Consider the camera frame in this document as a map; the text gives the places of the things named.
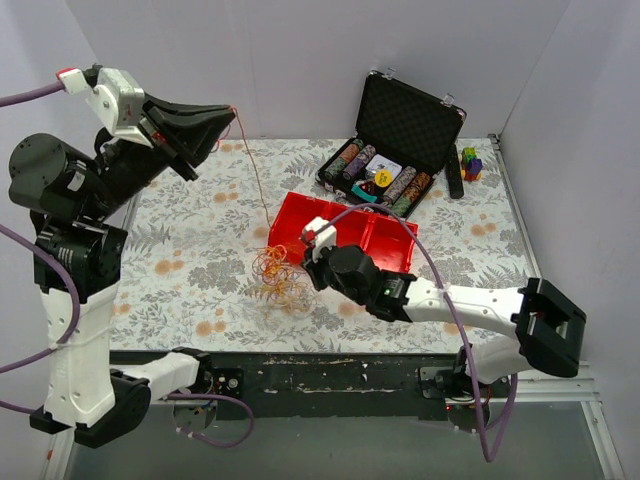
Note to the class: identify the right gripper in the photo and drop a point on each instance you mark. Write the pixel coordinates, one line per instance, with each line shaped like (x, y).
(314, 273)

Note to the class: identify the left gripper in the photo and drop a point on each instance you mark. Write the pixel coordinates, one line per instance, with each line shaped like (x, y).
(167, 146)

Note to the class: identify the red compartment tray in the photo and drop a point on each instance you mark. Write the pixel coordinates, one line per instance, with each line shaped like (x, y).
(381, 237)

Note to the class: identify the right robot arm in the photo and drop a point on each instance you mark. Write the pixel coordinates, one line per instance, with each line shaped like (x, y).
(536, 327)

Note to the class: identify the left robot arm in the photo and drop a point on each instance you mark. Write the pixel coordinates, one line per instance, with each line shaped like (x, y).
(77, 264)

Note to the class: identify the teal plastic piece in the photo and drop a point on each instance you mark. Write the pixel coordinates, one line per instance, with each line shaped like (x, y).
(362, 194)

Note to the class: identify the yellow dealer button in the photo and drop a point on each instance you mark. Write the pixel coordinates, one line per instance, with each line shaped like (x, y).
(383, 178)

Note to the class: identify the orange black chip row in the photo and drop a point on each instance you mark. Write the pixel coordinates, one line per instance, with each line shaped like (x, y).
(411, 194)

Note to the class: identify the white card deck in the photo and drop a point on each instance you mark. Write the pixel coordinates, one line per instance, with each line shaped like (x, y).
(379, 162)

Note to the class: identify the purple poker chip row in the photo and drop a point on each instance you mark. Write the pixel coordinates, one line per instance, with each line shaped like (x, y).
(358, 163)

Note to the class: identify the green poker chip row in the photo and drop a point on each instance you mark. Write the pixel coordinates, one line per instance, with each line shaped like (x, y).
(335, 170)

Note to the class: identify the black remote control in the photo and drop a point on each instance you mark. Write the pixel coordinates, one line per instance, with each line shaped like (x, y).
(453, 174)

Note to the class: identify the black poker chip case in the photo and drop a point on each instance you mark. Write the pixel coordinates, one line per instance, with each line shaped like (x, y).
(404, 124)

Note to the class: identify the floral table mat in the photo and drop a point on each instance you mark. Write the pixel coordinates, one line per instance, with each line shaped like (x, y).
(187, 271)

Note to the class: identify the colourful block toy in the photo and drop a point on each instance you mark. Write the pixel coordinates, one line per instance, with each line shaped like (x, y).
(471, 164)

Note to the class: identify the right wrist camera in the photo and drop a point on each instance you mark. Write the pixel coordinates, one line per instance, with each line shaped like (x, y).
(319, 233)

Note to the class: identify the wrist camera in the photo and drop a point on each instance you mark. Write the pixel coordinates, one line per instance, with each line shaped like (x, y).
(117, 100)
(319, 233)

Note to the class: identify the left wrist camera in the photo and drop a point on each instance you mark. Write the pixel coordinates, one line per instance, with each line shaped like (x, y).
(117, 100)

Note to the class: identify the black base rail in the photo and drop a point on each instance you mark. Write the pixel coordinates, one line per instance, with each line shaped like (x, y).
(278, 385)

